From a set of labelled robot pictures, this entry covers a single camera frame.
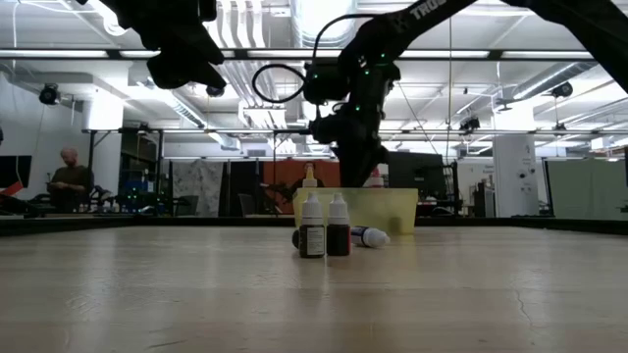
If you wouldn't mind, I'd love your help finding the black rig bar with lights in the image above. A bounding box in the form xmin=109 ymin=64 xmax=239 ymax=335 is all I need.
xmin=0 ymin=47 xmax=598 ymax=63

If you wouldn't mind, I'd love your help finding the large black monitor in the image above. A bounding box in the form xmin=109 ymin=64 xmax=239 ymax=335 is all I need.
xmin=387 ymin=150 xmax=445 ymax=200

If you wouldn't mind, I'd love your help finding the grey patterned curtain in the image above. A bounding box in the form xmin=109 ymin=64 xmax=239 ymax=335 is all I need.
xmin=171 ymin=159 xmax=225 ymax=217

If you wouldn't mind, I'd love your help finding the black aluminium table frame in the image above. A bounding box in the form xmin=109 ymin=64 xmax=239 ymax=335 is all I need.
xmin=0 ymin=213 xmax=628 ymax=237

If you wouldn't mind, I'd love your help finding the orange partition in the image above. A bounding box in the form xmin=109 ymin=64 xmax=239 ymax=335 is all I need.
xmin=263 ymin=159 xmax=342 ymax=217

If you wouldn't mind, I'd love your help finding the small black monitor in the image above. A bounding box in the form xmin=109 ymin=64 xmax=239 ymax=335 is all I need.
xmin=0 ymin=155 xmax=33 ymax=190

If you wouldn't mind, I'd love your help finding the yellow translucent plastic bin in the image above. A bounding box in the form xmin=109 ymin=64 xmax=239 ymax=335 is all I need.
xmin=293 ymin=188 xmax=420 ymax=235

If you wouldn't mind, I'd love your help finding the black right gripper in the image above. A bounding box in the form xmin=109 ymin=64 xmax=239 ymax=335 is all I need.
xmin=308 ymin=61 xmax=401 ymax=188

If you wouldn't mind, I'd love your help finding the small blue dropper bottle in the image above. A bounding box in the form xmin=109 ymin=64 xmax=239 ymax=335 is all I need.
xmin=349 ymin=226 xmax=392 ymax=249

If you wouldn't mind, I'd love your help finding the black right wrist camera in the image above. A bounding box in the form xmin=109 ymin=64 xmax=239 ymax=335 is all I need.
xmin=302 ymin=62 xmax=345 ymax=103

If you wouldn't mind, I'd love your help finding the person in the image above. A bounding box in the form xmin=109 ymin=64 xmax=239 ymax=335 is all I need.
xmin=293 ymin=160 xmax=326 ymax=192
xmin=46 ymin=146 xmax=92 ymax=213

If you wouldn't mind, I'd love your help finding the small labelled dropper bottle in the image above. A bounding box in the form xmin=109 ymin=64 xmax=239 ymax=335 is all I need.
xmin=298 ymin=192 xmax=326 ymax=260

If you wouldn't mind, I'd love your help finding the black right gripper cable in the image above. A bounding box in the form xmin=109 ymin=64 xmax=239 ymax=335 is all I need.
xmin=251 ymin=13 xmax=379 ymax=105

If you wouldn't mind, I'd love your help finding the distant black workstation frame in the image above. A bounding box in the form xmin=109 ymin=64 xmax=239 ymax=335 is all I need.
xmin=82 ymin=127 xmax=166 ymax=213

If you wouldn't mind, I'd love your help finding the white round column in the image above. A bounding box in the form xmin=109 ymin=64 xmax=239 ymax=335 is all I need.
xmin=492 ymin=134 xmax=540 ymax=218

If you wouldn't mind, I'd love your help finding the silver round ceiling duct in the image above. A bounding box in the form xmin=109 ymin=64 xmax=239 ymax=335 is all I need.
xmin=289 ymin=0 xmax=359 ymax=48

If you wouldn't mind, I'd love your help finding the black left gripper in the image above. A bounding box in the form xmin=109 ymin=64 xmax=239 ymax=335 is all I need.
xmin=113 ymin=0 xmax=228 ymax=91

